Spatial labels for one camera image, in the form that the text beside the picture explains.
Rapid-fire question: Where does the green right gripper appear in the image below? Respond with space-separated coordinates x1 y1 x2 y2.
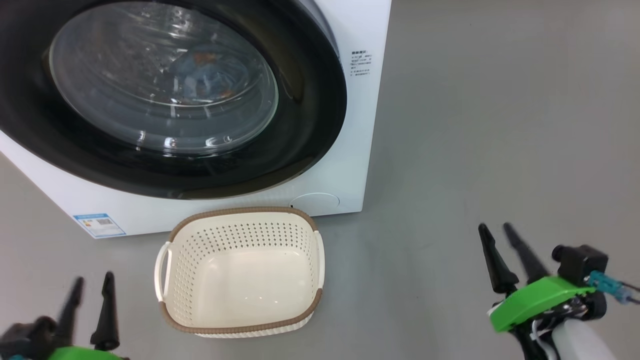
477 222 598 334

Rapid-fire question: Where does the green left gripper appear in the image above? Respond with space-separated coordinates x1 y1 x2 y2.
47 271 127 360

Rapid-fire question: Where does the black round washing machine door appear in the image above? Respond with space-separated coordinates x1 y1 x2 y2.
0 0 349 201

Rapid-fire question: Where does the blue bear-print garment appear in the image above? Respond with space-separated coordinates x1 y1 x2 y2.
172 50 237 102

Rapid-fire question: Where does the cream perforated laundry basket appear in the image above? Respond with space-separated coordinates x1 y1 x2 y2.
154 206 326 339

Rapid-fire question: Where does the white washing machine body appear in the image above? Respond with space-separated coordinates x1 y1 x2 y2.
0 0 393 240

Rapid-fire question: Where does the blue energy label sticker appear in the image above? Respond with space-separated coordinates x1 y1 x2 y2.
73 213 127 239

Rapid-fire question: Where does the printed text label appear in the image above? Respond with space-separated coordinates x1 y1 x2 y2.
349 49 374 77

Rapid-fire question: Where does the teal right camera connector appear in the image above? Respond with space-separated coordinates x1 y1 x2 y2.
589 270 632 304

